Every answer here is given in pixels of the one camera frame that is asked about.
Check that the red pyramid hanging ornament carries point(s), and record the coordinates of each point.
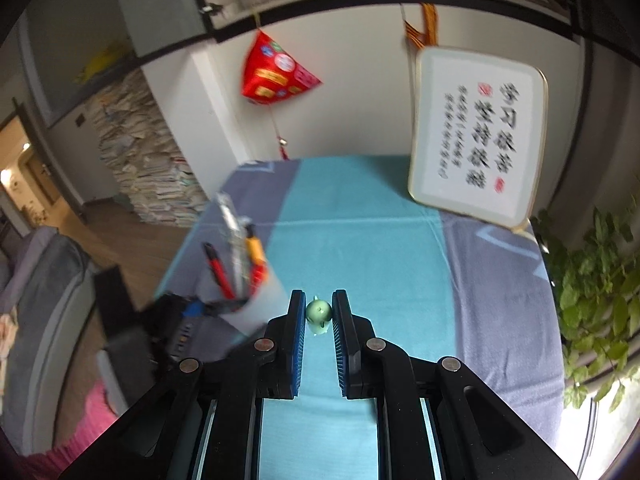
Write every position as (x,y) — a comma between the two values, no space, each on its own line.
(275,72)

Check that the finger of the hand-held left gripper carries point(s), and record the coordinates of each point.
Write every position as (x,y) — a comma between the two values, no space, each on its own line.
(200,306)

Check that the blue grey patchwork tablecloth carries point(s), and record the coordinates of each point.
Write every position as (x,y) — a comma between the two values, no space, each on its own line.
(360,240)

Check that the red utility knife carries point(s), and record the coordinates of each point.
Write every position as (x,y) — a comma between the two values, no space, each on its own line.
(218,272)

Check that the green figure eraser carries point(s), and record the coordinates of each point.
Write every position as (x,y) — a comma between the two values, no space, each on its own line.
(319,312)

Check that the black wall switch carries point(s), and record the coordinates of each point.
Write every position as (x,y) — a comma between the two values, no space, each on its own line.
(80,120)

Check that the tall floor pile of books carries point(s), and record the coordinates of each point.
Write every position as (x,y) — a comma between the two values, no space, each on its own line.
(145,160)

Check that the orange pen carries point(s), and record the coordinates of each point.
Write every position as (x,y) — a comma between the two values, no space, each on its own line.
(255,250)

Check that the yellow bag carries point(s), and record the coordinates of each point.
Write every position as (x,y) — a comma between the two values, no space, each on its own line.
(102,62)

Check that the red pen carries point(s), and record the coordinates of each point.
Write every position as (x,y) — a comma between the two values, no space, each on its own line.
(259,277)

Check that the clear pen teal grip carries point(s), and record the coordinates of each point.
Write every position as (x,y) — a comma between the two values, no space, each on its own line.
(227,220)

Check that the white slim pen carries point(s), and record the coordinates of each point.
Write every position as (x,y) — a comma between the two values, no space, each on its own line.
(241,260)

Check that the grey sofa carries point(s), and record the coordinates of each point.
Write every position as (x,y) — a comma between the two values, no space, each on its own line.
(45,320)

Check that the wooden door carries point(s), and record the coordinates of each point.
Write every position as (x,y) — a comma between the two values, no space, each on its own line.
(45,180)

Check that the framed calligraphy sign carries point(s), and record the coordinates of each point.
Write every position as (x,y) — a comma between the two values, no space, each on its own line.
(475,135)

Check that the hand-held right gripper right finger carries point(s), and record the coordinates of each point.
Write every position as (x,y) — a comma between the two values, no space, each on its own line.
(340,345)

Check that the dark glass cabinet door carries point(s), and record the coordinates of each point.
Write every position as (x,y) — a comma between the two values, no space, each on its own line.
(125,25)
(610,5)

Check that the green leafy plant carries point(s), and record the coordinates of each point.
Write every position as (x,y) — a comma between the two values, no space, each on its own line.
(595,300)

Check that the person's pink pants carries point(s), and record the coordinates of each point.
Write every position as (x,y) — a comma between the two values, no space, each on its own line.
(85,425)

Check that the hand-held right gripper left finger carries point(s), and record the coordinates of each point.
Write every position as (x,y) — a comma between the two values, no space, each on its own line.
(299,345)

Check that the frosted plastic cup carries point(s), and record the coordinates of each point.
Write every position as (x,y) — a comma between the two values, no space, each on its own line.
(260,305)

